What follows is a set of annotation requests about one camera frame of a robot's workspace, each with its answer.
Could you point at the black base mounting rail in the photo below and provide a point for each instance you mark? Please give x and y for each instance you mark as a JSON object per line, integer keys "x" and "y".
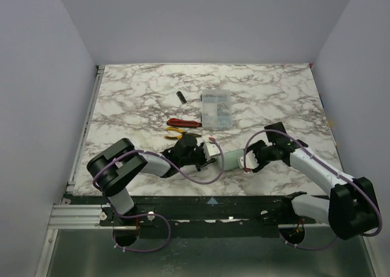
{"x": 198, "y": 216}

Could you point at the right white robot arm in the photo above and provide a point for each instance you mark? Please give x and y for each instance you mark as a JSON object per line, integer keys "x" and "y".
{"x": 351, "y": 206}

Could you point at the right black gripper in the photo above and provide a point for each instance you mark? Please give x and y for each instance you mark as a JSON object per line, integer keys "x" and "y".
{"x": 260, "y": 156}

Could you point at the red black utility knife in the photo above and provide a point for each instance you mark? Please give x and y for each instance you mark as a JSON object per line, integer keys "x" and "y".
{"x": 174, "y": 122}

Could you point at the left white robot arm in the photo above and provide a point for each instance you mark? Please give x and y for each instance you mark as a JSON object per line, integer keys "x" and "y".
{"x": 114, "y": 168}

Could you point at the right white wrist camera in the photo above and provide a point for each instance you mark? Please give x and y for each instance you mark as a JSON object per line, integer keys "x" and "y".
{"x": 248, "y": 162}

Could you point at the aluminium extrusion frame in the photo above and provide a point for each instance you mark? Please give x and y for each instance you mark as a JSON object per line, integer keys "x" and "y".
{"x": 75, "y": 217}

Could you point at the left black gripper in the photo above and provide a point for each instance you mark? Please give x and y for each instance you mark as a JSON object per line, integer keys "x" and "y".
{"x": 198, "y": 155}

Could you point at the yellow handled pliers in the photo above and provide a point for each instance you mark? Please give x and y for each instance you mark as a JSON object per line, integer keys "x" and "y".
{"x": 181, "y": 133}

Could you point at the mint green umbrella case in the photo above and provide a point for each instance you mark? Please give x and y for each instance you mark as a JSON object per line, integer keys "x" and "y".
{"x": 231, "y": 160}

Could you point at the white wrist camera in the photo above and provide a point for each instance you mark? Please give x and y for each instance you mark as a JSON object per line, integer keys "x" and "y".
{"x": 248, "y": 162}
{"x": 210, "y": 150}

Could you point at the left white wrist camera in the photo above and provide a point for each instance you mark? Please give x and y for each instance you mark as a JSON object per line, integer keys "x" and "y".
{"x": 210, "y": 150}

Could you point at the clear plastic screw box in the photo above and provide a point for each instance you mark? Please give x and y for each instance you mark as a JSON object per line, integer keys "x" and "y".
{"x": 216, "y": 109}

